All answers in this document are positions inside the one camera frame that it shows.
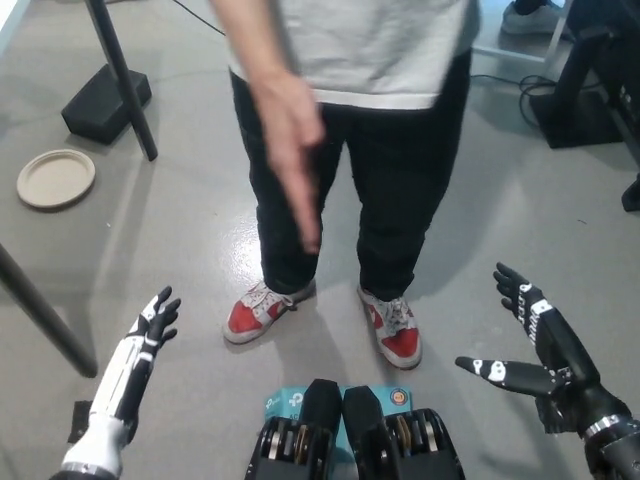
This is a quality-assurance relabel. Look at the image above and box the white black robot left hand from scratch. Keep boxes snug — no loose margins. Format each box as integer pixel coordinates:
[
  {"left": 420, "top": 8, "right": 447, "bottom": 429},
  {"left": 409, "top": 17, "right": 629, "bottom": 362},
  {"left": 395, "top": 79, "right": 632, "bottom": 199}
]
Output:
[{"left": 59, "top": 285, "right": 182, "bottom": 474}]

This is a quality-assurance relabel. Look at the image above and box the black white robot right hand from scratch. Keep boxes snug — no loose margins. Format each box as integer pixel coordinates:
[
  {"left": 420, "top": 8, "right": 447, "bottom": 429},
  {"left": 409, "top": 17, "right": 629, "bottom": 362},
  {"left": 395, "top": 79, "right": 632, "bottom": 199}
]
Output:
[{"left": 453, "top": 262, "right": 632, "bottom": 441}]

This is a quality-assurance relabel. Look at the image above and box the person's bare right hand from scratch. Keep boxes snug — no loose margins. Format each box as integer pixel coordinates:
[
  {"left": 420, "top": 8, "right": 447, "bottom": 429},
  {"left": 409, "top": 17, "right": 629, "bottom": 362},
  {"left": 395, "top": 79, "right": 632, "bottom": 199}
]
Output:
[{"left": 248, "top": 69, "right": 329, "bottom": 255}]

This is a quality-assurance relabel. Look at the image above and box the person in grey shirt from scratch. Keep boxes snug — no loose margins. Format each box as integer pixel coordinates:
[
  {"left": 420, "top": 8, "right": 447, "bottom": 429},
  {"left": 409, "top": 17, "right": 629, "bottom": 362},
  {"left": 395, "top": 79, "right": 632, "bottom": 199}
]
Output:
[{"left": 207, "top": 0, "right": 479, "bottom": 304}]

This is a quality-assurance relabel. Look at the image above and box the robot left torso block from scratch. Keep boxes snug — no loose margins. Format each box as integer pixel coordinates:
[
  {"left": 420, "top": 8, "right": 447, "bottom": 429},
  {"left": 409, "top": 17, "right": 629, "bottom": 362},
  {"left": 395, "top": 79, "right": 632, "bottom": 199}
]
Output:
[{"left": 244, "top": 378, "right": 344, "bottom": 480}]

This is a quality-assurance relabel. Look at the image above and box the black slanted table leg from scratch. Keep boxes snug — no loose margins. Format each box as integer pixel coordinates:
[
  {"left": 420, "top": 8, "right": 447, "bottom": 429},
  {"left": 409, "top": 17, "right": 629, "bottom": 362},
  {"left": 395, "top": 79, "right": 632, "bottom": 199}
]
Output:
[{"left": 0, "top": 242, "right": 99, "bottom": 379}]

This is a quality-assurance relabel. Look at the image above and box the red white right sneaker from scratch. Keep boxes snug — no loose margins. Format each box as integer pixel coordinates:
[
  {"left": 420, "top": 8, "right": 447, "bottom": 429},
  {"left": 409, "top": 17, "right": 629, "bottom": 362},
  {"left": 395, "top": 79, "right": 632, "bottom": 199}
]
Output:
[{"left": 222, "top": 279, "right": 317, "bottom": 346}]

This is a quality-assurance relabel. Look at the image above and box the red white sneaker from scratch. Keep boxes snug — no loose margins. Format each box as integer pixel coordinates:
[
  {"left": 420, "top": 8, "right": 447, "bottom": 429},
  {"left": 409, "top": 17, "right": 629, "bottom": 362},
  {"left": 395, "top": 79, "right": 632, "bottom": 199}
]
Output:
[
  {"left": 356, "top": 284, "right": 424, "bottom": 371},
  {"left": 222, "top": 279, "right": 317, "bottom": 346}
]

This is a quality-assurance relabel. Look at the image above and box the black round pole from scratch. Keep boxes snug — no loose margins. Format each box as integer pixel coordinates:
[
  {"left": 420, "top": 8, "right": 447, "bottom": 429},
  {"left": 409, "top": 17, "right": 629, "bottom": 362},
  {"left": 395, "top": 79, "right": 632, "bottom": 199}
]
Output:
[{"left": 84, "top": 0, "right": 160, "bottom": 162}]

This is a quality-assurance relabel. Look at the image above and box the teal cardboard box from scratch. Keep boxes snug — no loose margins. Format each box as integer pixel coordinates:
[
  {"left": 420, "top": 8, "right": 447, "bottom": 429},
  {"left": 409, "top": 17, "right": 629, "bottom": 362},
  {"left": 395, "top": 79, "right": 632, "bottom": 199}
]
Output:
[{"left": 263, "top": 383, "right": 416, "bottom": 466}]

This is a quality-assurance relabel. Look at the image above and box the red white left sneaker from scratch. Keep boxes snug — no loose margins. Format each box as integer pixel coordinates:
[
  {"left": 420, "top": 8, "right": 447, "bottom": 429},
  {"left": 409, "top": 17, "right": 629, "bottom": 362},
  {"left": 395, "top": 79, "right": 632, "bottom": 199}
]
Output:
[{"left": 356, "top": 284, "right": 424, "bottom": 371}]

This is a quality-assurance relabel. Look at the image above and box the black object foot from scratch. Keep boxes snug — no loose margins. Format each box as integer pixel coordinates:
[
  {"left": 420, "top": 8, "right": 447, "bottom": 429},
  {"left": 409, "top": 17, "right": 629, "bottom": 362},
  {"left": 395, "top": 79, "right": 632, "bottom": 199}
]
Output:
[{"left": 621, "top": 172, "right": 640, "bottom": 214}]

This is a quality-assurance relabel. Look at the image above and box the black rectangular base block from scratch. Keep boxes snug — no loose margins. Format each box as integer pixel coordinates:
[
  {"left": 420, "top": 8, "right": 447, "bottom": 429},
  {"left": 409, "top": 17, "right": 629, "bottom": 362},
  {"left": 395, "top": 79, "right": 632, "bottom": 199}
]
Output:
[{"left": 60, "top": 64, "right": 153, "bottom": 147}]

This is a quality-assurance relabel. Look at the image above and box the beige paper plate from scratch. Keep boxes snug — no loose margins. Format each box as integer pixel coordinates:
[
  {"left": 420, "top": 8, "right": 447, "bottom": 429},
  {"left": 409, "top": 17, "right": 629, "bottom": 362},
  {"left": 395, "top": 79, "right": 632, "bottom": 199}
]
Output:
[{"left": 16, "top": 148, "right": 97, "bottom": 211}]

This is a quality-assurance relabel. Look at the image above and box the black equipment stand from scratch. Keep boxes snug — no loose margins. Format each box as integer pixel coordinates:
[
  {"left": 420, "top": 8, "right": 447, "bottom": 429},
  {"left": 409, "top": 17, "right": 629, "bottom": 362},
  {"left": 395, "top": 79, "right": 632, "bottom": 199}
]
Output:
[{"left": 529, "top": 14, "right": 640, "bottom": 150}]

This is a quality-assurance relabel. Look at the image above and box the grey bystander sneaker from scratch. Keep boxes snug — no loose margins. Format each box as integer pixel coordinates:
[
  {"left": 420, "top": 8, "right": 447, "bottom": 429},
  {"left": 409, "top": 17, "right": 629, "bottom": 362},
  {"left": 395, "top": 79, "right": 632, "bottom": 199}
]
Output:
[{"left": 501, "top": 2, "right": 561, "bottom": 35}]

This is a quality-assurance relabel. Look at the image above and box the thin black cable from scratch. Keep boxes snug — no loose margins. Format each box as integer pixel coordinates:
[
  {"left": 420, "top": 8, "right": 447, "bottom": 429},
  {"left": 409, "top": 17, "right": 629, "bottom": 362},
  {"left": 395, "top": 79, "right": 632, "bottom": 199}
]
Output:
[{"left": 174, "top": 0, "right": 226, "bottom": 36}]

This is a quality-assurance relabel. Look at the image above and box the white metal frame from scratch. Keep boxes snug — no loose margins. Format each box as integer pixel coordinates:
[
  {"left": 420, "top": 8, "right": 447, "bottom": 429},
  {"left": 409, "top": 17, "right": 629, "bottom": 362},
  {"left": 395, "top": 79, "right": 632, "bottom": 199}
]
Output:
[{"left": 472, "top": 0, "right": 576, "bottom": 79}]

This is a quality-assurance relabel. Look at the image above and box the black floor cable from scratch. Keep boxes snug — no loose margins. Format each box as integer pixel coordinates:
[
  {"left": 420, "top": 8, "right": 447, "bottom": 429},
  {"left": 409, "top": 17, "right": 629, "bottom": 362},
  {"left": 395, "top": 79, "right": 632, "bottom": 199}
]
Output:
[{"left": 469, "top": 73, "right": 556, "bottom": 124}]

